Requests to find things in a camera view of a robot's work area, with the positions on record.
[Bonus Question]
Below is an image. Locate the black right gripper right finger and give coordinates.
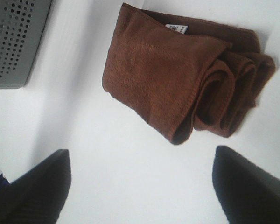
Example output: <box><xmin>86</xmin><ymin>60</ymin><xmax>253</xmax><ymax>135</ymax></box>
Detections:
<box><xmin>212</xmin><ymin>146</ymin><xmax>280</xmax><ymax>224</ymax></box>

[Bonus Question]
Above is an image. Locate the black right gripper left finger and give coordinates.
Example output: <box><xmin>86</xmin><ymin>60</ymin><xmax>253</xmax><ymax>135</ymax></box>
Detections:
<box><xmin>0</xmin><ymin>149</ymin><xmax>71</xmax><ymax>224</ymax></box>

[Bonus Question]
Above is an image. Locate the brown towel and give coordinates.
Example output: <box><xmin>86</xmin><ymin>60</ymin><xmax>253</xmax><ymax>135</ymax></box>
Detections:
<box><xmin>102</xmin><ymin>3</ymin><xmax>276</xmax><ymax>145</ymax></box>

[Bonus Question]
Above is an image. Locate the grey perforated plastic basket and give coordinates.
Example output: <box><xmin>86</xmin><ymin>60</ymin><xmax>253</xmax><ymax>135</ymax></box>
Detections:
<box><xmin>0</xmin><ymin>0</ymin><xmax>52</xmax><ymax>89</ymax></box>

